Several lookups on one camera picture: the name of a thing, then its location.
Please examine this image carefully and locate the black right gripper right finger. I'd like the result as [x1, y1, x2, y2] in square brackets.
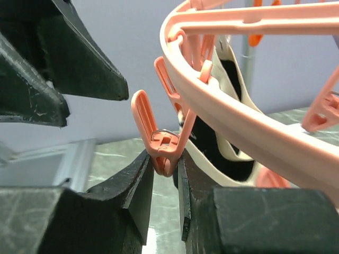
[177, 152, 338, 253]

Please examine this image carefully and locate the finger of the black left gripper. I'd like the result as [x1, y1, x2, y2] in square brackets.
[1, 29, 70, 128]
[50, 1, 129, 101]

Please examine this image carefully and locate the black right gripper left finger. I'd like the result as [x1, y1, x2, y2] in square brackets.
[1, 151, 154, 253]

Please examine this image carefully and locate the pink clothes peg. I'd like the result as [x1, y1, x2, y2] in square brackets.
[131, 90, 197, 177]

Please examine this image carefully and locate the pink round clip hanger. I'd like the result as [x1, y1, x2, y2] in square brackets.
[159, 1, 338, 204]

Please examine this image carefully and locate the black underwear white waistband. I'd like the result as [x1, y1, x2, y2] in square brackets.
[185, 35, 261, 187]

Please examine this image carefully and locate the silver clothes rack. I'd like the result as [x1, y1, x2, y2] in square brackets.
[240, 35, 255, 94]

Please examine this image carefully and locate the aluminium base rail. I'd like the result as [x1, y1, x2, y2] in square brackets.
[1, 139, 96, 192]

